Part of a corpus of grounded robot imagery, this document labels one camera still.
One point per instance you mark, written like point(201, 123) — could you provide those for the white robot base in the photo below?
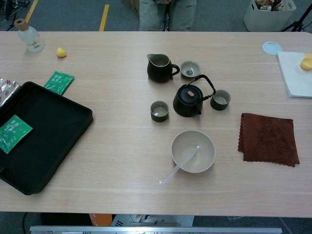
point(151, 219)

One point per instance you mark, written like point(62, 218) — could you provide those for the small cup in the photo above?
point(195, 66)

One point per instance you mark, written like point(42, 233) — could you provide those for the green tea packet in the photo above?
point(14, 132)
point(58, 83)

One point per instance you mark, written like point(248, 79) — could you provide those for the dark cylindrical teacup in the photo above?
point(159, 117)
point(219, 106)

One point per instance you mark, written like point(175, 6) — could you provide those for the dark ceramic pitcher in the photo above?
point(158, 73)

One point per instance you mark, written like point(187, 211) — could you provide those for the large beige bowl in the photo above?
point(185, 158)

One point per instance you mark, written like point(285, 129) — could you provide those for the clear plastic stirrer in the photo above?
point(170, 174)

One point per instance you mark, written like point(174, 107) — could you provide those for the person legs in grey trousers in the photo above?
point(151, 14)

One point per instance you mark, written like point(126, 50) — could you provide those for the black plastic tray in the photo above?
point(48, 136)

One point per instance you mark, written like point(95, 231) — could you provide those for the brown folded cloth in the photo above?
point(268, 139)

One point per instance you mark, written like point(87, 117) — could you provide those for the small yellow lump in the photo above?
point(61, 52)

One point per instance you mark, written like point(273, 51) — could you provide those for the orange object under table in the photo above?
point(100, 219)

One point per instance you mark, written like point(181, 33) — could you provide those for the white round lid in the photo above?
point(270, 47)

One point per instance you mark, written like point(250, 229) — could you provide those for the white storage bin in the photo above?
point(263, 20)

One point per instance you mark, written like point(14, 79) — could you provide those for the white flat board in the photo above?
point(297, 80)

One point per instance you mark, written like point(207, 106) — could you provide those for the frosted glass bottle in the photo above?
point(31, 39)

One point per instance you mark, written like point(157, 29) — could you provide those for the silver foil bag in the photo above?
point(7, 90)

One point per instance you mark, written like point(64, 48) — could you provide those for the yellow round object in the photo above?
point(307, 64)

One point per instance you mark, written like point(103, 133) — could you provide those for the black tripod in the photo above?
point(296, 24)

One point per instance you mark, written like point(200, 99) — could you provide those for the black equipment stand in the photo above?
point(8, 9)

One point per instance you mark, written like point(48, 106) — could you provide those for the aluminium rail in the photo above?
point(146, 230)

